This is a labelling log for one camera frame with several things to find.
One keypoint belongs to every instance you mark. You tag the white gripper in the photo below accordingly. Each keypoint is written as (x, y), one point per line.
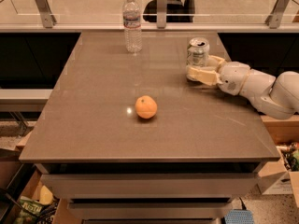
(234, 77)

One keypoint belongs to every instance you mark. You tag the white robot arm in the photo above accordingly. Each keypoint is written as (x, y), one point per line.
(277, 97)

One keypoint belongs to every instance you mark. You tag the black office chair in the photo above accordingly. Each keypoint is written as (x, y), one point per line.
(180, 10)

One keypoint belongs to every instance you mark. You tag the orange fruit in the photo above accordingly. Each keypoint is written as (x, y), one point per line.
(146, 107)

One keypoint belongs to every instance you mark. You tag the clear plastic water bottle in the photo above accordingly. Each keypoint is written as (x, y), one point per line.
(132, 26)

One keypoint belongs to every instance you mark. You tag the cardboard box right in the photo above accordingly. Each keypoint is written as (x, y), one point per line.
(275, 178)

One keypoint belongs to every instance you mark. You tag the cardboard box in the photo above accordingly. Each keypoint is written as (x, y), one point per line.
(275, 178)
(28, 187)

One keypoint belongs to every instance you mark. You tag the upper grey drawer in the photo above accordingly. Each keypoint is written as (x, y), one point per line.
(149, 186)

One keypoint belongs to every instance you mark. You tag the grey drawer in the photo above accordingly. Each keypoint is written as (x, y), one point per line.
(149, 186)
(135, 211)

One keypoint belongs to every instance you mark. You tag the lower grey drawer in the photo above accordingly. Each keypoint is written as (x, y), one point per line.
(135, 211)

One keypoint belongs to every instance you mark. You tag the blue perforated object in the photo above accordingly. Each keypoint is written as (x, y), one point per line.
(239, 217)

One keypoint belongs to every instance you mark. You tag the yellow object in box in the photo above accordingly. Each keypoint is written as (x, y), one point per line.
(45, 196)

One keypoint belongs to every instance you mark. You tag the cardboard box left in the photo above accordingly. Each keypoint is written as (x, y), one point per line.
(28, 187)

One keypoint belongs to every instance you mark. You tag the green snack bag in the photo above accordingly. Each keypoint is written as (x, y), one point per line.
(30, 211)

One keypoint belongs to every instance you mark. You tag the right metal railing post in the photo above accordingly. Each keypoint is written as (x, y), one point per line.
(274, 19)

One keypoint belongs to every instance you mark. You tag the metal railing post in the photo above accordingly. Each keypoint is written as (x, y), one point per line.
(46, 15)
(274, 19)
(161, 13)

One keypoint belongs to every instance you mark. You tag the middle metal railing post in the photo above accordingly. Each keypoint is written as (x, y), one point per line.
(161, 13)

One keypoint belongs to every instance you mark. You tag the left metal railing post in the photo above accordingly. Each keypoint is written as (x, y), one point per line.
(46, 15)

